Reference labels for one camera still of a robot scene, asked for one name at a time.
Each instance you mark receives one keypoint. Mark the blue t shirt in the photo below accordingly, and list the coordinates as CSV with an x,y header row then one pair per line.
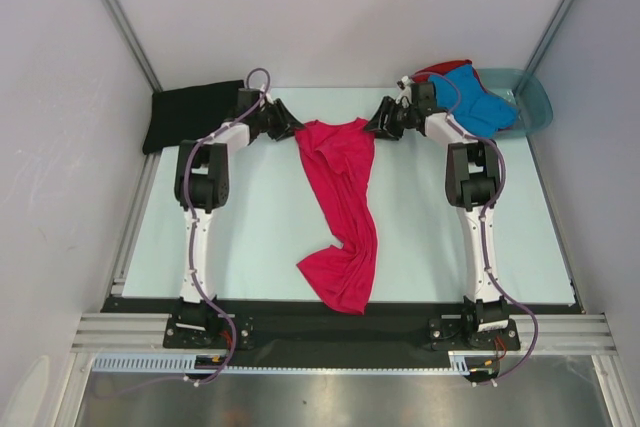
x,y
476,109

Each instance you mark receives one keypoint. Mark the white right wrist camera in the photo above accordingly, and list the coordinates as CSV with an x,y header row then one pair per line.
x,y
404,83

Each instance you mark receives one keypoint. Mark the left aluminium corner post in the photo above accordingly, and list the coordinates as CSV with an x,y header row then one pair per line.
x,y
125,29

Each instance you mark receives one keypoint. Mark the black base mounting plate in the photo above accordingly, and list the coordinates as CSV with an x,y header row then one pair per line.
x,y
308,335

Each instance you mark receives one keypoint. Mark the teal plastic basin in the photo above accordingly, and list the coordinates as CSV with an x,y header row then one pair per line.
x,y
524,92

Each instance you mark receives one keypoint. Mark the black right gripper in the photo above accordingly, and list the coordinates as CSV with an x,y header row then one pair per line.
x,y
376,125

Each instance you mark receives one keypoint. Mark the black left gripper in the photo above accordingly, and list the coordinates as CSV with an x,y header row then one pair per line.
x,y
288,125

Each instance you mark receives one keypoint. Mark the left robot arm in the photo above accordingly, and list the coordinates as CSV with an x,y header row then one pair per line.
x,y
202,188

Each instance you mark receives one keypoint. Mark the red t shirt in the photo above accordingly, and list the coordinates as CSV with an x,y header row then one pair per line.
x,y
442,68

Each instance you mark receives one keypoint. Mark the aluminium front rail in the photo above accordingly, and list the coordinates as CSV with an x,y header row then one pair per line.
x,y
118,342

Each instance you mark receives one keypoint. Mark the aluminium corner post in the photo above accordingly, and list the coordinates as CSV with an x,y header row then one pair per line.
x,y
552,28
125,29

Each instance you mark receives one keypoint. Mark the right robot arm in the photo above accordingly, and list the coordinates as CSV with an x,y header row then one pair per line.
x,y
474,181

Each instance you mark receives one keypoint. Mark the folded black t shirt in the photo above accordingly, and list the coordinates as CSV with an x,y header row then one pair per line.
x,y
188,113

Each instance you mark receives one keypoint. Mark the right aluminium corner post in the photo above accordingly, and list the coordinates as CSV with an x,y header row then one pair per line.
x,y
552,28

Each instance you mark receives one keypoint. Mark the pink t shirt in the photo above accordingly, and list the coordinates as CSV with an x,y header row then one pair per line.
x,y
337,161

